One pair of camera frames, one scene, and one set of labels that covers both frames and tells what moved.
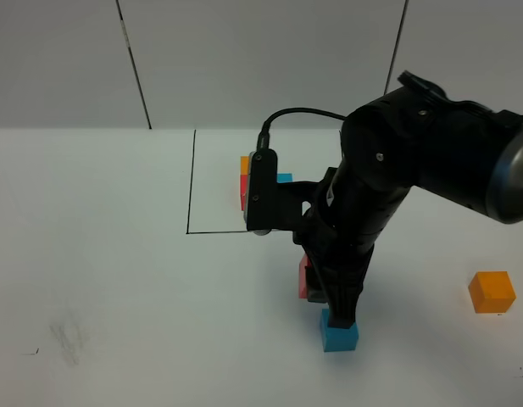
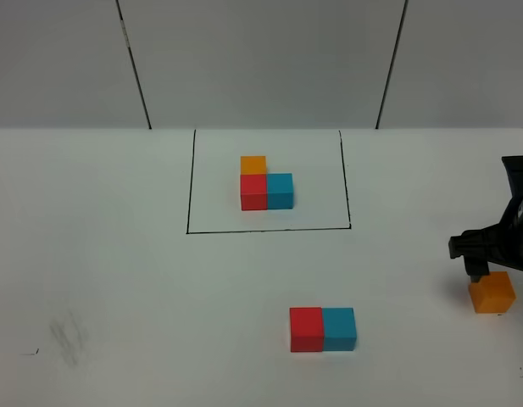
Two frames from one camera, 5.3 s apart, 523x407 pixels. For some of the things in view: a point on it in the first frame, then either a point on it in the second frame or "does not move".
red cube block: x=303 y=275 -> x=306 y=329
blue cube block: x=336 y=338 does not move
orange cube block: x=492 y=292 does not move
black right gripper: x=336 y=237 -> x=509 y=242
